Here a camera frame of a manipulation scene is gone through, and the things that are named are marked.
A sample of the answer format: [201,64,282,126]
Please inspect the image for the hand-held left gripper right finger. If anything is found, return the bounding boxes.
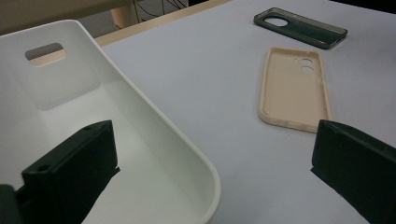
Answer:
[310,119,396,224]

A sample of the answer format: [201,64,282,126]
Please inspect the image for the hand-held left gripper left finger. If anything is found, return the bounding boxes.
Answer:
[15,119,120,224]

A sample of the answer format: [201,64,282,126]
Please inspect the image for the white plastic storage bin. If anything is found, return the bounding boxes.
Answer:
[0,19,222,224]

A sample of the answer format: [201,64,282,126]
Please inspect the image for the beige phone case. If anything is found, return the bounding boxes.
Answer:
[258,46,332,133]

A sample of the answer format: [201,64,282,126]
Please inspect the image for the translucent grey phone case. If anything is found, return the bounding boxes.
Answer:
[253,7,348,50]

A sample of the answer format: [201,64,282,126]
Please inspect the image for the white table cover sheet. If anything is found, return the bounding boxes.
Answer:
[102,0,396,224]

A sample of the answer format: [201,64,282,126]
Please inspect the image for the black power cable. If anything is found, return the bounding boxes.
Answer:
[162,0,190,9]
[133,0,149,23]

